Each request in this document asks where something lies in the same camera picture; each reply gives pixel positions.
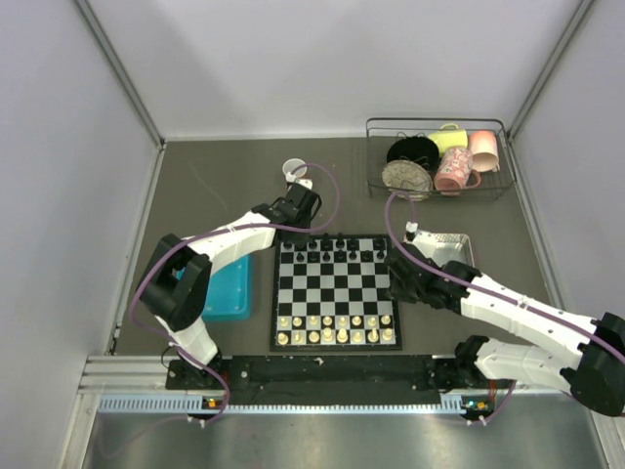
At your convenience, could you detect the orange mug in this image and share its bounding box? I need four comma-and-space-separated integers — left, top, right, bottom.
282, 158, 307, 180

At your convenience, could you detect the chess board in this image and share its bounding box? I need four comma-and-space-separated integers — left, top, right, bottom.
270, 234, 402, 352

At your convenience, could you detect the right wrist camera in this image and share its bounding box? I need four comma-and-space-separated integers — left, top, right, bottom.
404, 222, 465, 268

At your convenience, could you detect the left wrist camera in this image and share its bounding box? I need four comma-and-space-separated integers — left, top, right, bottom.
285, 173, 313, 191

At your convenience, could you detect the pink metal tray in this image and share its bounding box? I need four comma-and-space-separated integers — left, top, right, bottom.
404, 231, 475, 267

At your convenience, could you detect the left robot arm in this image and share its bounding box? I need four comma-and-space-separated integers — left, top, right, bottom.
128, 183, 322, 388

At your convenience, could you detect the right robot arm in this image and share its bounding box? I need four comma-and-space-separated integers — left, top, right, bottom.
385, 248, 624, 417

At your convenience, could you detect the patterned plate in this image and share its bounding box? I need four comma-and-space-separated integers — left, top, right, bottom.
381, 160, 433, 192

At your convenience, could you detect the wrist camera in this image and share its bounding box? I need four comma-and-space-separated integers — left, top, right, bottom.
404, 222, 465, 268
285, 173, 313, 191

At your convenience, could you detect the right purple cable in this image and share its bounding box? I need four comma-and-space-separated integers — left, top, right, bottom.
384, 192, 625, 424

